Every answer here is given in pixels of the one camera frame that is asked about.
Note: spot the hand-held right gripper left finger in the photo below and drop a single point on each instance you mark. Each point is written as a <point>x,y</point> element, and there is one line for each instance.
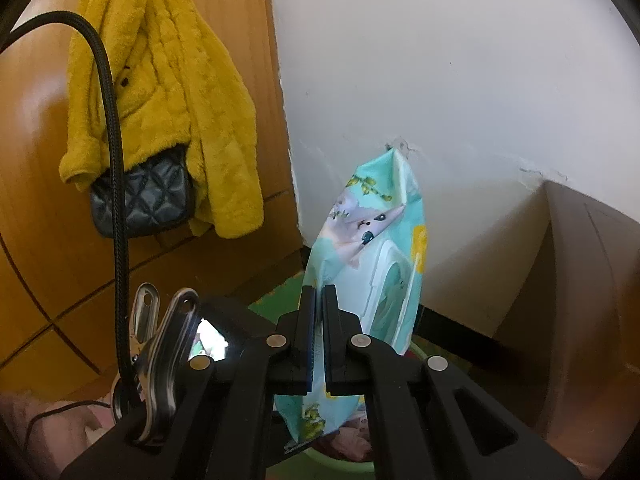
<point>310,345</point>

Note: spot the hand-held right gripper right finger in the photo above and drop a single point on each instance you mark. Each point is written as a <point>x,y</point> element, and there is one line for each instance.
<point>327,345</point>

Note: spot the teal wet wipes pack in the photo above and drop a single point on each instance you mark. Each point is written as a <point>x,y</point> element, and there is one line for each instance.
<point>380,240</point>

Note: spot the green plastic bin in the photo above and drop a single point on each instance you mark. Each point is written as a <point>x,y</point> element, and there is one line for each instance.
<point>340,465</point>

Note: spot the metal spring clip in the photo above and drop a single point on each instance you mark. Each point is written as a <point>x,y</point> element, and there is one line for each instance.
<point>155,350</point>

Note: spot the black quilted bag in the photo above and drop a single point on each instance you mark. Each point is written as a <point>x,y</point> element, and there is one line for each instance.
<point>150,195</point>

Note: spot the dark wooden nightstand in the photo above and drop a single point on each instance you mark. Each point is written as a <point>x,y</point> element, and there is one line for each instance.
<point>575,310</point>

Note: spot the yellow fleece coat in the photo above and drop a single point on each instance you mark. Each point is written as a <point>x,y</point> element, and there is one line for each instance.
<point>165,85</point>

